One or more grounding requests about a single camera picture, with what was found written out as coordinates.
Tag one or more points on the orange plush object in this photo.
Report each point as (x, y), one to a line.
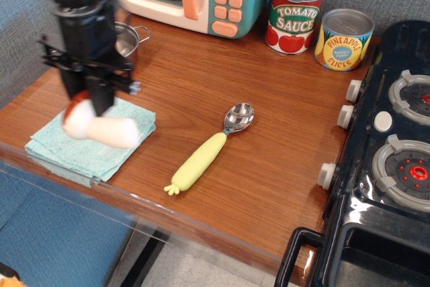
(9, 277)

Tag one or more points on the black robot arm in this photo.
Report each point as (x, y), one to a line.
(85, 52)

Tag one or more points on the black toy stove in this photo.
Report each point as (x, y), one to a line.
(376, 230)

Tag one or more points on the tomato sauce can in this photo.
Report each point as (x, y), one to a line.
(291, 25)

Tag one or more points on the spoon with green handle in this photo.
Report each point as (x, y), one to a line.
(238, 118)

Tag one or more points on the pineapple slices can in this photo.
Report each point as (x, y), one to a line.
(343, 39)

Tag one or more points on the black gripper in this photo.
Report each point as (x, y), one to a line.
(84, 52)

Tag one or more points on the clear acrylic table guard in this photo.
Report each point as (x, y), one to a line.
(246, 205)

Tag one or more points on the small steel pot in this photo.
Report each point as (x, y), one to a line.
(128, 39)

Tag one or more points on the light blue folded cloth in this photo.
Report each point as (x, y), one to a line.
(78, 160)

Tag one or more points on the plush white brown mushroom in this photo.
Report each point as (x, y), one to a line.
(80, 122)

